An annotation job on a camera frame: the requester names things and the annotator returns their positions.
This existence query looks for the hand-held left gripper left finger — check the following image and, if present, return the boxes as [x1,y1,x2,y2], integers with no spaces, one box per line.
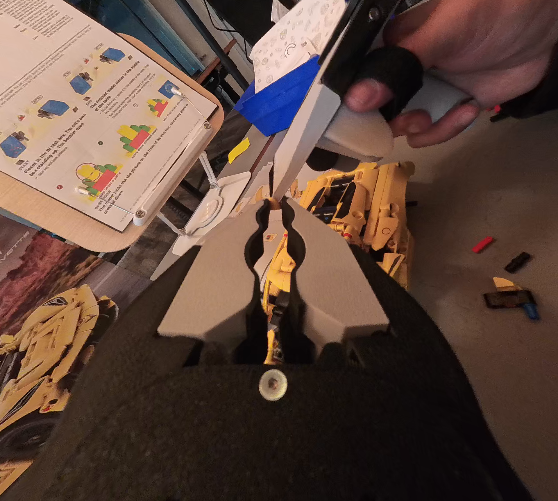
[157,200,272,363]

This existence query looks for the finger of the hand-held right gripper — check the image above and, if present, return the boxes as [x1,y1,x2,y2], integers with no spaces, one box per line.
[271,82,344,202]

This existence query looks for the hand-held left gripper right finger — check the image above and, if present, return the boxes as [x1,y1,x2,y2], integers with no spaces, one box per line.
[281,197,390,346]

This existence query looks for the yellow toy brick car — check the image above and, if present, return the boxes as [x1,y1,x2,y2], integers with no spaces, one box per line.
[261,160,416,365]

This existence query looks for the black brick assembly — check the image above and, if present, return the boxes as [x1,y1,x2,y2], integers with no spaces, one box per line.
[482,288,541,320]

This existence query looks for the small yellow brick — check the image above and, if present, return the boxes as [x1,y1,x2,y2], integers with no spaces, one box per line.
[492,276,527,293]

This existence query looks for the small black pin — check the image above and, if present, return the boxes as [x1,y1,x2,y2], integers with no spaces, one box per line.
[504,251,532,274]

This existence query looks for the person's right forearm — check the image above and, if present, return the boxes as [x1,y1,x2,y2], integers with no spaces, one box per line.
[488,0,558,121]

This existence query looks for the grey desk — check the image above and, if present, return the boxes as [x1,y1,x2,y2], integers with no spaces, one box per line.
[149,0,558,501]

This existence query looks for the printed task sheet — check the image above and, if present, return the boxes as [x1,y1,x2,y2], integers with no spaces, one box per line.
[0,0,219,233]

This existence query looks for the person's right hand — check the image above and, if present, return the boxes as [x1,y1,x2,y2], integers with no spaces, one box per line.
[344,0,558,149]

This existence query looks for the blue plastic bin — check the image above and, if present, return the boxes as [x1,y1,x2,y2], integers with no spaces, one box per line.
[233,53,322,137]

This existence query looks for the yellow paper scrap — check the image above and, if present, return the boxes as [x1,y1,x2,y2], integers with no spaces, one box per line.
[228,137,252,165]

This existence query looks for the white printed paper bag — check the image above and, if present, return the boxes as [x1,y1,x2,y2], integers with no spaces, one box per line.
[250,0,350,95]

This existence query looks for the white stand base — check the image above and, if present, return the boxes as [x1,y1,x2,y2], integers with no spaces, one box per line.
[171,152,252,256]

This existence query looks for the toy car set box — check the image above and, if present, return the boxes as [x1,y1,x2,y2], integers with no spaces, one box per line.
[0,215,120,485]

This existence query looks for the wooden sheet holder board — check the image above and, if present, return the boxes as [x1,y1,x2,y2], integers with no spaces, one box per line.
[0,32,226,254]

